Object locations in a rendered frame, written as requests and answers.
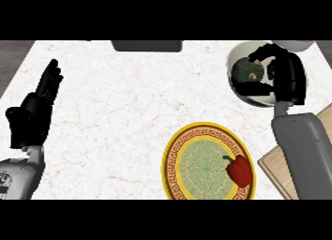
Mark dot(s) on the yellow patterned plate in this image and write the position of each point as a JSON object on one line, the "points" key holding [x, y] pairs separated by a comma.
{"points": [[200, 165]]}

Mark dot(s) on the dark green squash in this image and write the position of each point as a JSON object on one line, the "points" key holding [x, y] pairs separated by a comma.
{"points": [[246, 72]]}

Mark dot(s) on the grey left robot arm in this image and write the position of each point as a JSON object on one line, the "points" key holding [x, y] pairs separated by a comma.
{"points": [[17, 176]]}

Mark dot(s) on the dark grey flat appliance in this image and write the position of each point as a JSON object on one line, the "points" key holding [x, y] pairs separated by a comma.
{"points": [[146, 45]]}

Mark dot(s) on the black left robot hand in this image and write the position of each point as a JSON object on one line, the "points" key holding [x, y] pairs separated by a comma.
{"points": [[32, 117]]}

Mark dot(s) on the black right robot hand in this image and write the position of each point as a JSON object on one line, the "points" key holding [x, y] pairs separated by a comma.
{"points": [[288, 78]]}

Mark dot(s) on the white bowl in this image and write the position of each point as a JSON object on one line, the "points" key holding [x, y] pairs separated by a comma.
{"points": [[249, 93]]}

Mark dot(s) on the red bell pepper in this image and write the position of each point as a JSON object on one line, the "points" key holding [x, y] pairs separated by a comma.
{"points": [[239, 171]]}

